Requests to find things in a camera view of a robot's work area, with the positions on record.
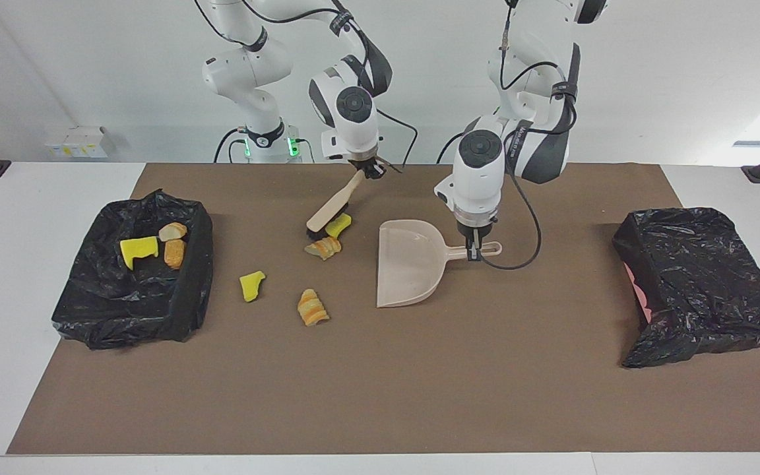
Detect large yellow sponge piece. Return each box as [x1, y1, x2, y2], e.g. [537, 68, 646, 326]
[325, 213, 354, 239]

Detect beige plastic dustpan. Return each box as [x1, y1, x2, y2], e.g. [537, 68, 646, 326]
[376, 220, 503, 309]

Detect small striped toy croissant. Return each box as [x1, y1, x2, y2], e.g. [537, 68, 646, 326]
[304, 236, 343, 261]

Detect large striped toy croissant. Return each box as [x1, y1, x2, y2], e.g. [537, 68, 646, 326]
[297, 288, 330, 327]

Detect small yellow sponge piece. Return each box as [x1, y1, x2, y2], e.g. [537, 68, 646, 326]
[239, 270, 267, 303]

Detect notched yellow sponge piece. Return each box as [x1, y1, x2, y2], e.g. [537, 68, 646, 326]
[119, 236, 160, 271]

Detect black bag lined pink bin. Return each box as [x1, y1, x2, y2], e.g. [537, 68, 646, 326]
[612, 207, 760, 369]

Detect brown table mat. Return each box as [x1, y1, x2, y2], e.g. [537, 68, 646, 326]
[5, 162, 760, 456]

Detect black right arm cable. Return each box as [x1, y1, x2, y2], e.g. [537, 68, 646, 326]
[195, 0, 418, 174]

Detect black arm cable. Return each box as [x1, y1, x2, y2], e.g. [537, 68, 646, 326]
[479, 0, 542, 271]
[195, 0, 418, 174]

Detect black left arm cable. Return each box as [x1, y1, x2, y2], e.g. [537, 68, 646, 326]
[479, 0, 542, 271]

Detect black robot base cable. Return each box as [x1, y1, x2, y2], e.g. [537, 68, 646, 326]
[214, 127, 249, 164]
[441, 131, 468, 164]

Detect white wall socket box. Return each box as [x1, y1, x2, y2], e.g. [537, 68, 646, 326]
[45, 126, 109, 159]

